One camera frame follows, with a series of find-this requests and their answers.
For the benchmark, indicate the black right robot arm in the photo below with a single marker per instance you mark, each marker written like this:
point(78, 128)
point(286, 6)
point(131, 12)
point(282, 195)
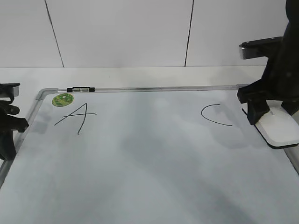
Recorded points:
point(280, 79)

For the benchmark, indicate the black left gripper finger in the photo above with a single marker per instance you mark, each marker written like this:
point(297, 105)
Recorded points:
point(7, 148)

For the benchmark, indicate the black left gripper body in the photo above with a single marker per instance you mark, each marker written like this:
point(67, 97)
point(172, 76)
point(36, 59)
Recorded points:
point(8, 120)

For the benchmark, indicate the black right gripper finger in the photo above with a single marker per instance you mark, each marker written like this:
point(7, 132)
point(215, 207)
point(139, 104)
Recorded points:
point(290, 107)
point(257, 107)

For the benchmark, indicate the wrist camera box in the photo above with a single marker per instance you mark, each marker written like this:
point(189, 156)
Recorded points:
point(259, 48)
point(9, 90)

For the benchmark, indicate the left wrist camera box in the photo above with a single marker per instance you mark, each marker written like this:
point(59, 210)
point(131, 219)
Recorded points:
point(9, 90)

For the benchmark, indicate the white board with grey frame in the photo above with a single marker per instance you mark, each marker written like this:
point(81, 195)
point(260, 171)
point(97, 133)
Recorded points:
point(146, 156)

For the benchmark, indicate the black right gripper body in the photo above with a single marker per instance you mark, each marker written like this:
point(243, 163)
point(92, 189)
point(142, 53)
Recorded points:
point(260, 90)

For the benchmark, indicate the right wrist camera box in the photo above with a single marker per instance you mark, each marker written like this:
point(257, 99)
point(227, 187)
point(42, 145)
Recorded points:
point(259, 48)

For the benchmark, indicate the round green magnet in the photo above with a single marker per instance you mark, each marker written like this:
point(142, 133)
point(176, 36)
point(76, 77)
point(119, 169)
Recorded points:
point(62, 100)

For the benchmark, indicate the white board eraser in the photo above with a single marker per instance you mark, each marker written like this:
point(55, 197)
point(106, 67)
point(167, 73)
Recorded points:
point(278, 128)

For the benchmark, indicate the black and clear marker pen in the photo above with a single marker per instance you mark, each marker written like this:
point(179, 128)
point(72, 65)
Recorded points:
point(79, 89)

